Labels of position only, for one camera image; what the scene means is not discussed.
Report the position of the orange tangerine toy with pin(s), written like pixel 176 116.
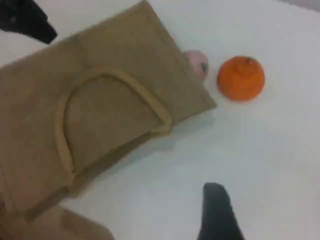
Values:
pixel 240 78

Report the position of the brown jute bag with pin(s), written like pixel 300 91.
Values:
pixel 105 105

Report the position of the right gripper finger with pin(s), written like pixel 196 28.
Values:
pixel 217 215

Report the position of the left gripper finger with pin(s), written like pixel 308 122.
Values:
pixel 22 17

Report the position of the pink peach toy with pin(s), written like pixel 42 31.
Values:
pixel 198 63

